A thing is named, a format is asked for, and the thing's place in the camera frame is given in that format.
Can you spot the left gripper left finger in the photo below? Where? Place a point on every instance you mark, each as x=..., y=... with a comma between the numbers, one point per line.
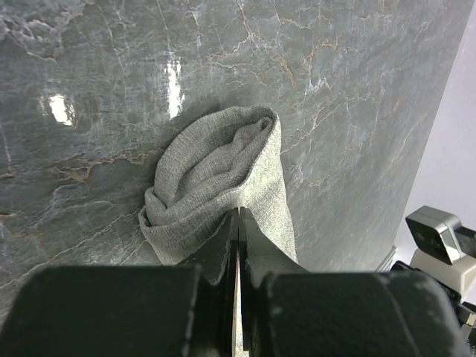
x=181, y=310

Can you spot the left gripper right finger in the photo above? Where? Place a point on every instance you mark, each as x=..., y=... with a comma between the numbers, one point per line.
x=289, y=311

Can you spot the grey cloth napkin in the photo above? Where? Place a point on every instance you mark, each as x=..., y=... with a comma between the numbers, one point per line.
x=225, y=160

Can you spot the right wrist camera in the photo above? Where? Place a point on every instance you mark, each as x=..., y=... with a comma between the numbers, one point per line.
x=445, y=248

